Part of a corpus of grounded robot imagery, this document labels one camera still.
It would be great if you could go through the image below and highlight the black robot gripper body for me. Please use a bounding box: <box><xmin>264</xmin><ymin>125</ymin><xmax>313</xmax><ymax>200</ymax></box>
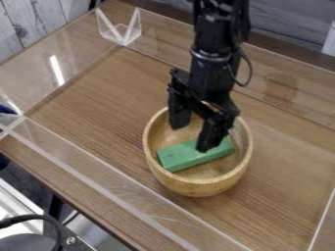
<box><xmin>169</xmin><ymin>49</ymin><xmax>240</xmax><ymax>121</ymax></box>

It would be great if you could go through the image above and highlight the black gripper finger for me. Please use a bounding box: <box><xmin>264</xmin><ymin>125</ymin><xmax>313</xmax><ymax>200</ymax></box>
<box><xmin>196</xmin><ymin>114</ymin><xmax>235</xmax><ymax>153</ymax></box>
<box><xmin>167</xmin><ymin>83</ymin><xmax>191</xmax><ymax>129</ymax></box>

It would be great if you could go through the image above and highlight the green rectangular block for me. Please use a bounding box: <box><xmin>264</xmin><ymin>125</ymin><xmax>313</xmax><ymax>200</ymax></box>
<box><xmin>156</xmin><ymin>138</ymin><xmax>235</xmax><ymax>173</ymax></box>

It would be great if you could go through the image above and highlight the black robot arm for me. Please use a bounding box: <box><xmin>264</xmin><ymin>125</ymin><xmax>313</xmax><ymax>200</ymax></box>
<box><xmin>167</xmin><ymin>0</ymin><xmax>251</xmax><ymax>152</ymax></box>

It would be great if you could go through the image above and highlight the light wooden bowl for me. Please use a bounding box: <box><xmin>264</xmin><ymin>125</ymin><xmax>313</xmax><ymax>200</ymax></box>
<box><xmin>143</xmin><ymin>108</ymin><xmax>253</xmax><ymax>197</ymax></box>

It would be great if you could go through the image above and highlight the white object at right edge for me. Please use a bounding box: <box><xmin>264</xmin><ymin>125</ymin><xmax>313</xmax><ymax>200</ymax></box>
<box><xmin>321</xmin><ymin>21</ymin><xmax>335</xmax><ymax>57</ymax></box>

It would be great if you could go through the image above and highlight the black table leg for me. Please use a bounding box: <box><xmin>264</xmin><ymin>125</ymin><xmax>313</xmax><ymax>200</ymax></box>
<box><xmin>48</xmin><ymin>195</ymin><xmax>64</xmax><ymax>220</ymax></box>

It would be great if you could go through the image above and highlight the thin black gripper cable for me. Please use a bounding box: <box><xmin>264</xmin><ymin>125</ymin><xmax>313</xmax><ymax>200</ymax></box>
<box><xmin>227</xmin><ymin>48</ymin><xmax>253</xmax><ymax>88</ymax></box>

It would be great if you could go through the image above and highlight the clear acrylic tray wall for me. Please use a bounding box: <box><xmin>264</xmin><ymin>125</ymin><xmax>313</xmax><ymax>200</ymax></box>
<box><xmin>0</xmin><ymin>1</ymin><xmax>335</xmax><ymax>251</ymax></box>

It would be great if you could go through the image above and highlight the clear acrylic corner bracket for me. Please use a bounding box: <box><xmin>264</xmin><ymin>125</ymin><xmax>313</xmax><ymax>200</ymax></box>
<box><xmin>96</xmin><ymin>8</ymin><xmax>141</xmax><ymax>46</ymax></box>

